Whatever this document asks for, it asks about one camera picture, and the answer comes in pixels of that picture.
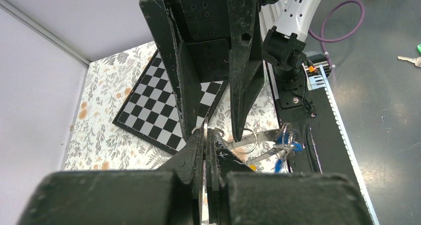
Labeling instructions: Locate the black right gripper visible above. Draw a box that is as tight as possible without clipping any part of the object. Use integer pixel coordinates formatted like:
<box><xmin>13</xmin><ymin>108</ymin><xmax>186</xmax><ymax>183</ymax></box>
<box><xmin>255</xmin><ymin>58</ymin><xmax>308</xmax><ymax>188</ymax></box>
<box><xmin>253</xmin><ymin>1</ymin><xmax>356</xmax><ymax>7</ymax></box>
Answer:
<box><xmin>139</xmin><ymin>0</ymin><xmax>278</xmax><ymax>140</ymax></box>

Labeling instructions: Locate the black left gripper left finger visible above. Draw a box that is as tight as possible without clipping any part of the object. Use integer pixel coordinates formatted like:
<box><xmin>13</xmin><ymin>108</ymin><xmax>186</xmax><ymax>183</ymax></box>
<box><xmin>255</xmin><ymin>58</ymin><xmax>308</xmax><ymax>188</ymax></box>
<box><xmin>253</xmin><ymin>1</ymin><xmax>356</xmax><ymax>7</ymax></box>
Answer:
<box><xmin>18</xmin><ymin>129</ymin><xmax>206</xmax><ymax>225</ymax></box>

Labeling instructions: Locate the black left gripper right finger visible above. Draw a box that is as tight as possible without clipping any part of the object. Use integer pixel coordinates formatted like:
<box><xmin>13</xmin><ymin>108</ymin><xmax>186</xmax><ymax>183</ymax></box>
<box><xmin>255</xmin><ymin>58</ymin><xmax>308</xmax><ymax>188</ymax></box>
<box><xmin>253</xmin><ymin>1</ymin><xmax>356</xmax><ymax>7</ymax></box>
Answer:
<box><xmin>207</xmin><ymin>128</ymin><xmax>379</xmax><ymax>225</ymax></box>

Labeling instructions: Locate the blue key tag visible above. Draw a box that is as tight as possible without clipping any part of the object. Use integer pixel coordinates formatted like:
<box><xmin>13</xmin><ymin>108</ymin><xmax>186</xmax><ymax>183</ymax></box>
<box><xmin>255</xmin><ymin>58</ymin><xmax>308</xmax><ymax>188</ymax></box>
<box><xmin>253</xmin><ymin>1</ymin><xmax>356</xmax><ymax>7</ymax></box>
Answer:
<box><xmin>274</xmin><ymin>129</ymin><xmax>303</xmax><ymax>173</ymax></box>

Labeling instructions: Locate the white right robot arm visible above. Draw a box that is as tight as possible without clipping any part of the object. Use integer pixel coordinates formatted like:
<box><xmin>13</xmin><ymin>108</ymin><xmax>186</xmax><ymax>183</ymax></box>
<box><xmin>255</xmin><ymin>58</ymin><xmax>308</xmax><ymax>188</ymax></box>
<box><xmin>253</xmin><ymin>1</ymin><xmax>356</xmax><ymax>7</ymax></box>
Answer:
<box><xmin>139</xmin><ymin>0</ymin><xmax>321</xmax><ymax>141</ymax></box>

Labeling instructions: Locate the black white chessboard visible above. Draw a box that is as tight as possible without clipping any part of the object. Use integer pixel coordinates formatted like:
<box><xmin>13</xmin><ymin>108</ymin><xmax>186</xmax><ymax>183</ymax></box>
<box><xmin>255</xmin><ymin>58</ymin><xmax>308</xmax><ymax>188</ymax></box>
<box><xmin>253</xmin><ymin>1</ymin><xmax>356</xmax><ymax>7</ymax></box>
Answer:
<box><xmin>112</xmin><ymin>49</ymin><xmax>231</xmax><ymax>153</ymax></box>

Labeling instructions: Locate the green tagged key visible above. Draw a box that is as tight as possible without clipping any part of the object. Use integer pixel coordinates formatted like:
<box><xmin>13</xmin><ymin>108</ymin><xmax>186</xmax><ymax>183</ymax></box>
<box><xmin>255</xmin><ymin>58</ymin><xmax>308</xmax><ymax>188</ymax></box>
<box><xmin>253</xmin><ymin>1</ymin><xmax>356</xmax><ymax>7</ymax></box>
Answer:
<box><xmin>397</xmin><ymin>56</ymin><xmax>421</xmax><ymax>68</ymax></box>

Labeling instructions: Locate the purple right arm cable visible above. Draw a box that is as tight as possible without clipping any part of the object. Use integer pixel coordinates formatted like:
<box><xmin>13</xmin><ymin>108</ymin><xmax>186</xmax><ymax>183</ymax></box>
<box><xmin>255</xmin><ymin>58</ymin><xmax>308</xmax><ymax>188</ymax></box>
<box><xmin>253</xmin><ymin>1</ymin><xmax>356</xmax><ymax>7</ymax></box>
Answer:
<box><xmin>308</xmin><ymin>0</ymin><xmax>366</xmax><ymax>44</ymax></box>

